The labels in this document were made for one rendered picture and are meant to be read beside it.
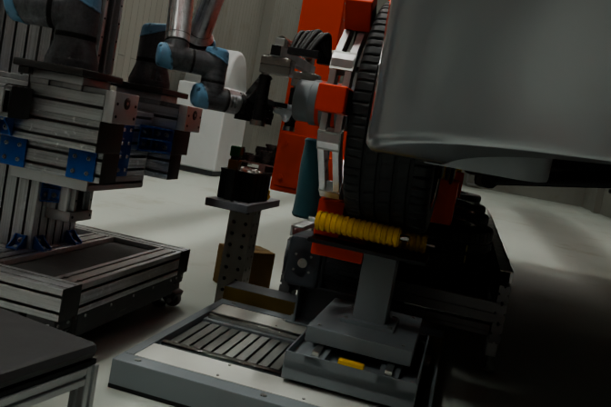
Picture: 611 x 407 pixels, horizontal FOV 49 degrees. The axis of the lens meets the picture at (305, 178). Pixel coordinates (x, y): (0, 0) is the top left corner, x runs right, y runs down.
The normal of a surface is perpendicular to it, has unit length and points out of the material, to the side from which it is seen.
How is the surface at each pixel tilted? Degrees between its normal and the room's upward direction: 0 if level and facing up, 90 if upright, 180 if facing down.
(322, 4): 90
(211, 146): 90
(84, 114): 90
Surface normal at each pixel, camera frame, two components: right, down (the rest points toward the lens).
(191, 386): -0.24, 0.02
